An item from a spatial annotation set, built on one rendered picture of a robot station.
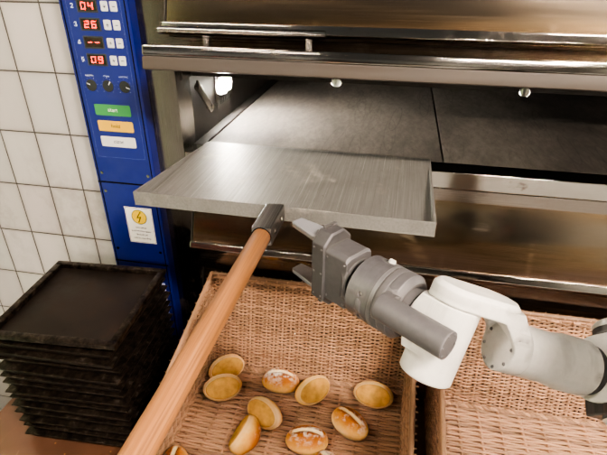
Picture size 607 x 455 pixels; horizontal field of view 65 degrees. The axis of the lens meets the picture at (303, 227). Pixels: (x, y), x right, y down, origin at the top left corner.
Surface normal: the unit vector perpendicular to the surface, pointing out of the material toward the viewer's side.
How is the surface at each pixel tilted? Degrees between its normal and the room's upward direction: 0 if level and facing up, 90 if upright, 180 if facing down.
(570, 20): 70
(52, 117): 90
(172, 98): 90
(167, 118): 90
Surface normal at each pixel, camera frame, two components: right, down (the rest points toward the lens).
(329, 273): -0.73, 0.32
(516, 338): 0.17, 0.23
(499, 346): -0.93, -0.29
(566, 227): -0.18, 0.15
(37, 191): -0.19, 0.47
